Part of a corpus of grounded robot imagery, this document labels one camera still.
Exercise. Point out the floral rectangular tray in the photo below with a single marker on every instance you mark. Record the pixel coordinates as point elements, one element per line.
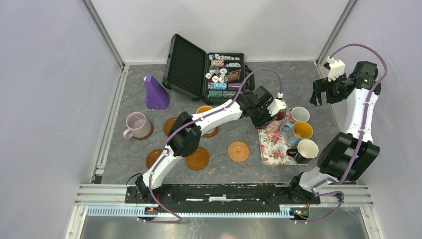
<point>273,148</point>

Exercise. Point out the pink ceramic mug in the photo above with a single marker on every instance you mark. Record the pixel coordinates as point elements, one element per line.
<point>275,125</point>

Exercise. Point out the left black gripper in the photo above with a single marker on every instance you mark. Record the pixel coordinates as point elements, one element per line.
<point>261,124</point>

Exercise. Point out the black mug cream inside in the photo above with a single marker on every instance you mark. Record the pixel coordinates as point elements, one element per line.
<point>305,151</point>

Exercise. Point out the brown wooden coaster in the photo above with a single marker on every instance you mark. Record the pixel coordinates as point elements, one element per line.
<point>211,133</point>
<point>144,131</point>
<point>198,160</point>
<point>168,125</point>
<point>152,157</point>

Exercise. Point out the black poker chip case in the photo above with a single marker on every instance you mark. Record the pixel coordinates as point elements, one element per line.
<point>211,77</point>

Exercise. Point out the lavender ceramic mug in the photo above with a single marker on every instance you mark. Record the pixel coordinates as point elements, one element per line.
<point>134,120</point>

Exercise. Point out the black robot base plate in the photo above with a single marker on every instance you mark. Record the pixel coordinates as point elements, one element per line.
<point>230,198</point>

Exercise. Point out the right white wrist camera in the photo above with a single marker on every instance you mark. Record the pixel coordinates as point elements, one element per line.
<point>335,68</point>

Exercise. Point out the purple plastic wedge stand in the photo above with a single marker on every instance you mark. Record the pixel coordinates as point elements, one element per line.
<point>156,97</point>

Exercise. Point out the floral mug orange inside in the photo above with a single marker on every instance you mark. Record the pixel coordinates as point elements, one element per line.
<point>203,109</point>

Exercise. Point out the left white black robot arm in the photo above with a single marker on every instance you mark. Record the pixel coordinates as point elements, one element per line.
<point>187,132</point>

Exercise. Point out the white ceramic mug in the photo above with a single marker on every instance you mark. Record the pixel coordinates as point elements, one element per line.
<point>299,114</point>

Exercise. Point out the blue mug yellow inside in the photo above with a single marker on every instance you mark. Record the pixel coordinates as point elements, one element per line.
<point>295,132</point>

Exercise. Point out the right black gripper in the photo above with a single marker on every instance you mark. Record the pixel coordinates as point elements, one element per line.
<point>323,85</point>

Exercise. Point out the woven rattan round coaster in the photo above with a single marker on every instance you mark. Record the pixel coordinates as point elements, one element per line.
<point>238,151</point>

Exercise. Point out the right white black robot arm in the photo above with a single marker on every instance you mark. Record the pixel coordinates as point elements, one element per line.
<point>352,151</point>

